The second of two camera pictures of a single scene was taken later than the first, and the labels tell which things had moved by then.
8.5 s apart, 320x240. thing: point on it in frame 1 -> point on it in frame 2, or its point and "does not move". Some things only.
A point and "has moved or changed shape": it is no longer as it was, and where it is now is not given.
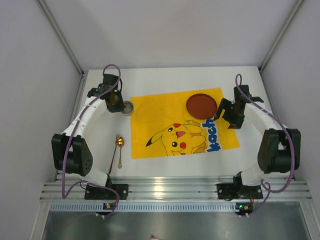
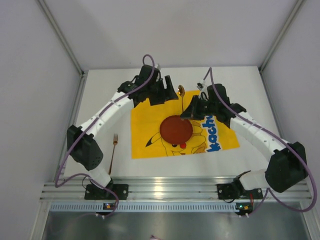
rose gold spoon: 120,142 -> 181,91
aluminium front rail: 60,188 does not move
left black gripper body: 117,107 -> 160,90
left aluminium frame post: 48,12 does not move
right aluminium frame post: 282,33 does not move
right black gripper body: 228,113 -> 199,107
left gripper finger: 114,108 -> 157,100
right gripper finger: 225,105 -> 196,109
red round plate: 201,106 has moved or changed shape
